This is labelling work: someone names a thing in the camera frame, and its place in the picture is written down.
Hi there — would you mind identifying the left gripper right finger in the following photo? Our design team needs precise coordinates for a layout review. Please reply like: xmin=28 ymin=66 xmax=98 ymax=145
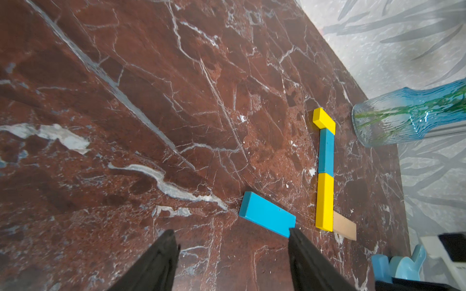
xmin=288 ymin=228 xmax=355 ymax=291

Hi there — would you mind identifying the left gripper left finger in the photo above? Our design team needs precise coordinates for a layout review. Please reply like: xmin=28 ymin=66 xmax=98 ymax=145
xmin=109 ymin=229 xmax=181 ymax=291

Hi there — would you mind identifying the natural wood block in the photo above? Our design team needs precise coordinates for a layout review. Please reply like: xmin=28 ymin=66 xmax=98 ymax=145
xmin=333 ymin=212 xmax=357 ymax=241

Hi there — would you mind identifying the long yellow block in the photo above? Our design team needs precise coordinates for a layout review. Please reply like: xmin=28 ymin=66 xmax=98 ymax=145
xmin=316 ymin=173 xmax=334 ymax=232

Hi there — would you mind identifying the teal long block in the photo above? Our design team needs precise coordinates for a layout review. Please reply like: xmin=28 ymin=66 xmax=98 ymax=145
xmin=239 ymin=192 xmax=296 ymax=238

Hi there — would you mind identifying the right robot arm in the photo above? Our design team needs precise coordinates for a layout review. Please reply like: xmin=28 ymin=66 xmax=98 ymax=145
xmin=371 ymin=232 xmax=466 ymax=291

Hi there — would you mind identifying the teal plastic scoop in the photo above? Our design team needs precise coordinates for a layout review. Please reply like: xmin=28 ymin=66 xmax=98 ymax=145
xmin=371 ymin=244 xmax=427 ymax=283

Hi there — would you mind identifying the blue glass vase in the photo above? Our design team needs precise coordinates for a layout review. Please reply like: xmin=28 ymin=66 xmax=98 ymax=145
xmin=351 ymin=77 xmax=466 ymax=149

